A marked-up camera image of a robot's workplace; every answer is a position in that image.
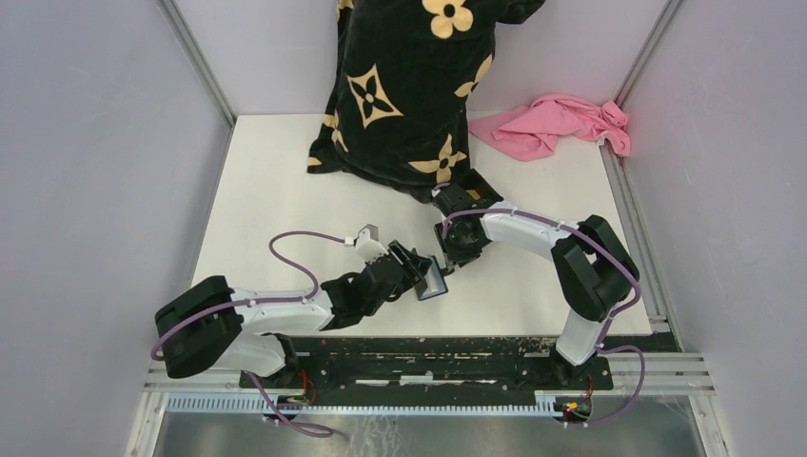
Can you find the pink cloth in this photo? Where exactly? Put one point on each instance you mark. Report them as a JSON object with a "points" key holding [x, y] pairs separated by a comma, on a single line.
{"points": [[529, 133]]}

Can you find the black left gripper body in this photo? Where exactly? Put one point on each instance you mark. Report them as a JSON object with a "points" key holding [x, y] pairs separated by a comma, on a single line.
{"points": [[412, 272]]}

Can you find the white slotted cable duct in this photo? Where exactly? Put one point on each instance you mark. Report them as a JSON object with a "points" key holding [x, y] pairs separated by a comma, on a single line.
{"points": [[254, 403]]}

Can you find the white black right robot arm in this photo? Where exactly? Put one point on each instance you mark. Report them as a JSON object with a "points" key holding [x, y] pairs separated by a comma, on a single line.
{"points": [[597, 275]]}

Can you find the black floral blanket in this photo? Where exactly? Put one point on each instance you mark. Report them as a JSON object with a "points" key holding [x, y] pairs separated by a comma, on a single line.
{"points": [[397, 113]]}

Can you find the black plastic bin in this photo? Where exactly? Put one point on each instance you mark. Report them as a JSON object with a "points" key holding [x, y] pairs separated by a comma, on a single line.
{"points": [[473, 180]]}

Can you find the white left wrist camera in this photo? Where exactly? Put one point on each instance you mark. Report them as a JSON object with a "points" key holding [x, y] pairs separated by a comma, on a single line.
{"points": [[366, 244]]}

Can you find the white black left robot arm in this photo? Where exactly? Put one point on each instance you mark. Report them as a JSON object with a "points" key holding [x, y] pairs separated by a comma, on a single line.
{"points": [[213, 325]]}

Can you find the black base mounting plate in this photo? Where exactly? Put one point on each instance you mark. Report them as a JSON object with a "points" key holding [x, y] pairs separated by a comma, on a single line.
{"points": [[433, 372]]}

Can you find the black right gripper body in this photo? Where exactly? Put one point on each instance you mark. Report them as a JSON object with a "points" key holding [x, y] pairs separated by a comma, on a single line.
{"points": [[456, 247]]}

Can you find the black leather card holder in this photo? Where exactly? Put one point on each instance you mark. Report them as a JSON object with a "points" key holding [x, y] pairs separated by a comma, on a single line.
{"points": [[431, 282]]}

